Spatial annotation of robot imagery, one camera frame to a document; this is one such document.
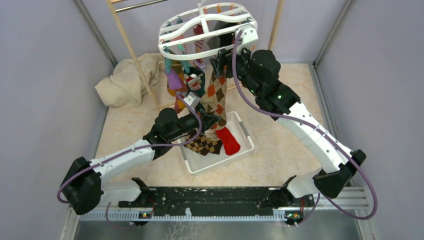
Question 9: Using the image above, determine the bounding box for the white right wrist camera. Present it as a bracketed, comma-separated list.
[234, 25, 259, 54]

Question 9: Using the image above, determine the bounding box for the white plastic basket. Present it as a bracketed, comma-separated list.
[179, 111, 255, 176]

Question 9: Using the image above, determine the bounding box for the beige crumpled cloth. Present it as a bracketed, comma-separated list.
[94, 53, 166, 108]

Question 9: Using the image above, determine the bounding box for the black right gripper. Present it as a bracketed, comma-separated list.
[208, 42, 262, 98]

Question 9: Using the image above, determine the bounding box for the aluminium front rail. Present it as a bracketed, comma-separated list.
[69, 182, 369, 225]

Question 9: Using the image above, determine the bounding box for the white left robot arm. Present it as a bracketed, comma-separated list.
[56, 107, 222, 215]

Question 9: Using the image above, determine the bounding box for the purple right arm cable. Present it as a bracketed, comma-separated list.
[231, 29, 379, 228]

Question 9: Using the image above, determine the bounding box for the wooden drying rack frame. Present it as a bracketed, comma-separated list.
[105, 0, 286, 112]

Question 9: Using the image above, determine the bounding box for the brown beige argyle sock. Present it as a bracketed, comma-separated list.
[200, 71, 227, 131]

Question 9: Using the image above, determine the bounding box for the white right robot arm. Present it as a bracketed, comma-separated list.
[209, 48, 366, 206]

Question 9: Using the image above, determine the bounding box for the white oval clip hanger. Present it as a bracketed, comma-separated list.
[158, 0, 258, 61]

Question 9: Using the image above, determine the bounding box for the red sock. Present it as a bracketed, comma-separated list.
[215, 127, 241, 156]

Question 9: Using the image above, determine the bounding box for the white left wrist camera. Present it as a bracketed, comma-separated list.
[183, 92, 201, 109]

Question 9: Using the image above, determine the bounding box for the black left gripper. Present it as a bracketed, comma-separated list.
[167, 104, 222, 141]

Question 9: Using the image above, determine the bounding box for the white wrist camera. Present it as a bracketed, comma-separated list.
[183, 92, 201, 109]
[234, 25, 259, 54]

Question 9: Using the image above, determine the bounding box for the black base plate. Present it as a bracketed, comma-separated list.
[118, 186, 315, 217]

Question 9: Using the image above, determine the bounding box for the dark teal sock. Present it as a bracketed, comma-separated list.
[183, 67, 206, 98]

